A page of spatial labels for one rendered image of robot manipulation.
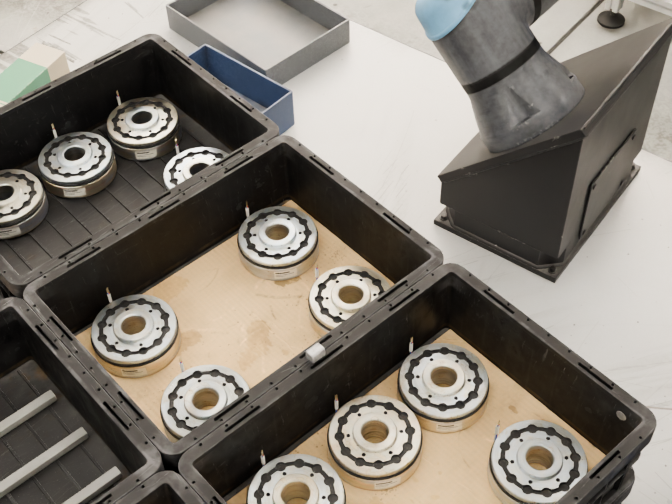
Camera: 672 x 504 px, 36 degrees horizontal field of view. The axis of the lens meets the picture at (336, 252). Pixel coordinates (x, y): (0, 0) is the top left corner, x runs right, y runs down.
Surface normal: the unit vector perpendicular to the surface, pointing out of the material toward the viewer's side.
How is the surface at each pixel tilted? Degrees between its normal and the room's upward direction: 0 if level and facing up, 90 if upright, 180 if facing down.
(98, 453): 0
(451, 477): 0
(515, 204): 90
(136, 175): 0
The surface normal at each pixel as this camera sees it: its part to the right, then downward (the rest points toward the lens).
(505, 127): -0.59, 0.30
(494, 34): 0.14, 0.22
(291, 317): -0.02, -0.66
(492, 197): -0.58, 0.62
